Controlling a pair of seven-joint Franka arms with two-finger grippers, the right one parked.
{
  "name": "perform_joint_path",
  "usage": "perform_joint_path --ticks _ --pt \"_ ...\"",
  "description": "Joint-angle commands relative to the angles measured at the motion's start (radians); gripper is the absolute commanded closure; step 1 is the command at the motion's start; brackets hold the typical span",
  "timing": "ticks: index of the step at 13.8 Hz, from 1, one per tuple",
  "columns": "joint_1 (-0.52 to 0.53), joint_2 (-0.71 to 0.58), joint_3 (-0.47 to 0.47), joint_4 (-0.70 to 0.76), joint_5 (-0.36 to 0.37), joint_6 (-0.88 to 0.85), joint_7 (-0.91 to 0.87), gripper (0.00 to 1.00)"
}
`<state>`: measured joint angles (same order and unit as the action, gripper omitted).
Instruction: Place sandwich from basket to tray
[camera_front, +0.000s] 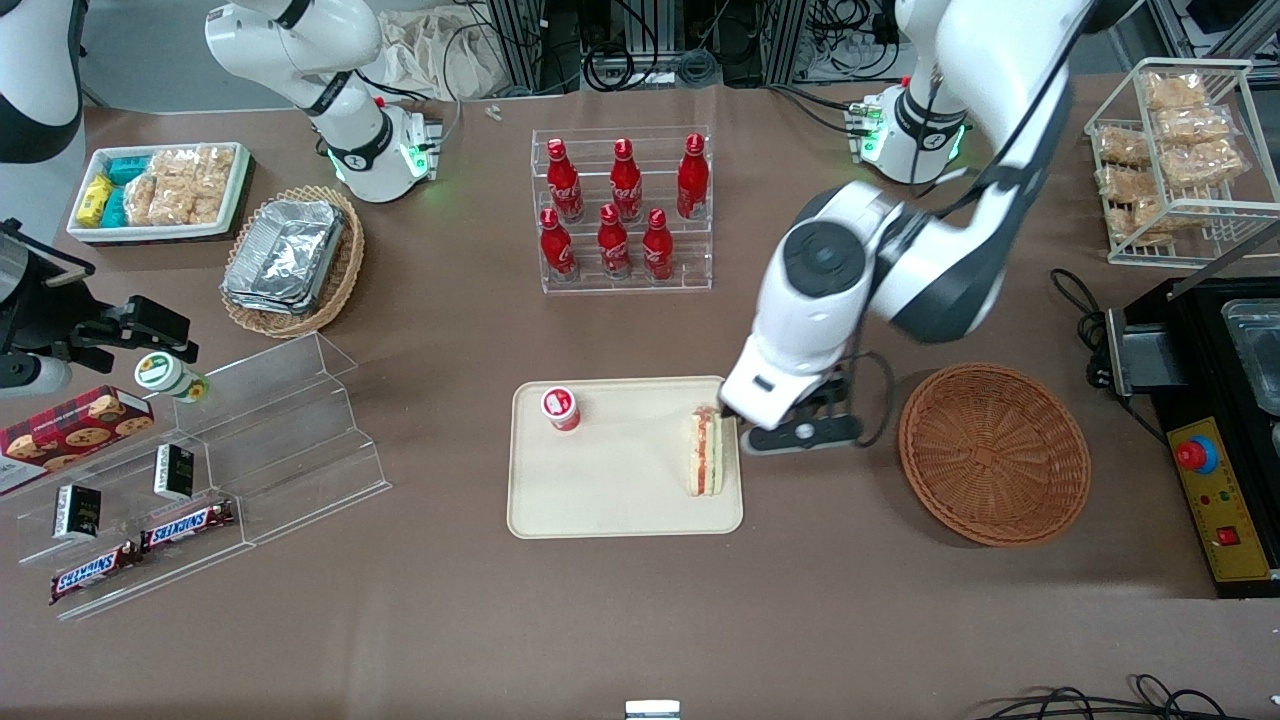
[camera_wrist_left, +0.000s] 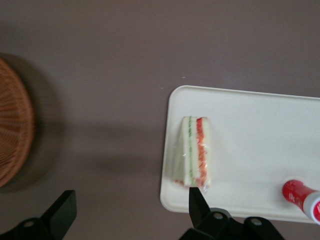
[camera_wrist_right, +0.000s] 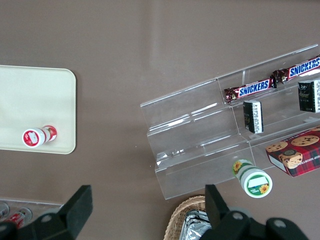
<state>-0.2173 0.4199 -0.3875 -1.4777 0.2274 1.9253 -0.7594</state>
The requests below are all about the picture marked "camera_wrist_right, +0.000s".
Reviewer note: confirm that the red tartan cookie box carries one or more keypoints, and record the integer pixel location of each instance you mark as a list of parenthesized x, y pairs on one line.
[(300, 155)]

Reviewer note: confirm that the clear acrylic step display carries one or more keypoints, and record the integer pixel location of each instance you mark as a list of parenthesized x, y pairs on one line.
[(195, 140)]

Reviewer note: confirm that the snickers chocolate bar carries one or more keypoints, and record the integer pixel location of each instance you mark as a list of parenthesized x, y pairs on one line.
[(252, 88), (302, 68)]

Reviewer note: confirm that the light oval wicker basket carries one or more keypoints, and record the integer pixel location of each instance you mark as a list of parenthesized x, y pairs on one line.
[(180, 212)]

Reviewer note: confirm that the red cap yogurt bottle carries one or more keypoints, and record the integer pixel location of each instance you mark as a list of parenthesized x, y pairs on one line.
[(33, 137)]

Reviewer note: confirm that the small black box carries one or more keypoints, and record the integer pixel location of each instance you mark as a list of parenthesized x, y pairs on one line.
[(253, 116), (310, 96)]

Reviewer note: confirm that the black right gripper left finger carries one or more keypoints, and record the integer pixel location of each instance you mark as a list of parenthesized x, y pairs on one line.
[(72, 215)]

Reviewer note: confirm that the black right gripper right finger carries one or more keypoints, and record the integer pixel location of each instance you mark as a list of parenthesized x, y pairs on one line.
[(220, 220)]

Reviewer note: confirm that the beige plastic tray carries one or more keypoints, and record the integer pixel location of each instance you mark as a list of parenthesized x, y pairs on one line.
[(37, 100)]

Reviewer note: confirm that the green cap yogurt bottle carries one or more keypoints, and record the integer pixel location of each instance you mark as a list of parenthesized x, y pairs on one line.
[(255, 182)]

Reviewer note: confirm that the clear acrylic bottle rack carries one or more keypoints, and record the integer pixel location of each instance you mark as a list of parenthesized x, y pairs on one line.
[(50, 206)]

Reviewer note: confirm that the stack of foil trays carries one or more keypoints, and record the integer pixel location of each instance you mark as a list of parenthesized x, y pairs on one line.
[(193, 225)]

